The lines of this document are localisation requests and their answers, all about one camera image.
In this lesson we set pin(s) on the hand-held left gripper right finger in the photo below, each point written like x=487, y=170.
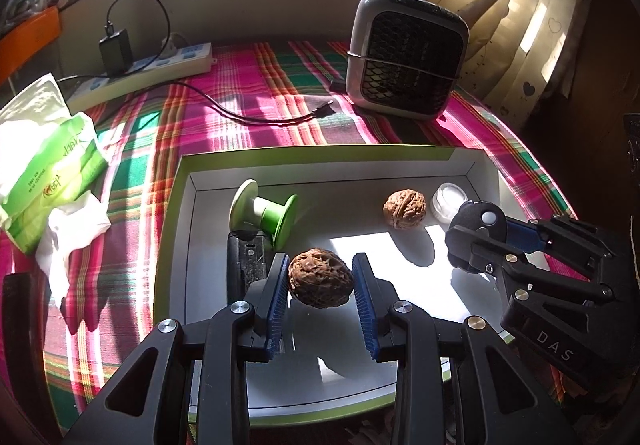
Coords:
x=364, y=310

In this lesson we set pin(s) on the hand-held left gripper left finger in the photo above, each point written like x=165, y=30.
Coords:
x=277, y=310

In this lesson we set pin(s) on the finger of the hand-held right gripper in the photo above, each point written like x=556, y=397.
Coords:
x=520, y=232
x=492, y=257

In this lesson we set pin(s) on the dark pitted walnut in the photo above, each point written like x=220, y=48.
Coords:
x=320, y=277

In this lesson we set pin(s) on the black gadget with clear cap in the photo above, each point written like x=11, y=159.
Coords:
x=245, y=265

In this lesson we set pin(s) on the shallow white cardboard box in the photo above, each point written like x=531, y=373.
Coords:
x=370, y=245

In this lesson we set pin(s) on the green thread spool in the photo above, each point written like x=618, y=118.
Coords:
x=267, y=217

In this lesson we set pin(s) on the brown wrinkled walnut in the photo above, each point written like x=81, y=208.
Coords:
x=405, y=209

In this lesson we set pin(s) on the grey portable fan heater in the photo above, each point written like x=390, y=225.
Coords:
x=405, y=60

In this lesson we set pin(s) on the white crumpled tissue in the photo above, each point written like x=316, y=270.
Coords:
x=75, y=245

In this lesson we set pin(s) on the pink green plaid cloth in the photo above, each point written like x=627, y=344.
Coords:
x=150, y=135

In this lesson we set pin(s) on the green tissue pack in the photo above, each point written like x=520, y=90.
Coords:
x=55, y=160

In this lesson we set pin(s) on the white power strip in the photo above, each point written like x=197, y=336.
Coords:
x=190, y=56

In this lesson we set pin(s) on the black charger adapter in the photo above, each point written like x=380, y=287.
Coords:
x=116, y=52

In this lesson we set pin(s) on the orange storage box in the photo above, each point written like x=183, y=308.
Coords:
x=30, y=32

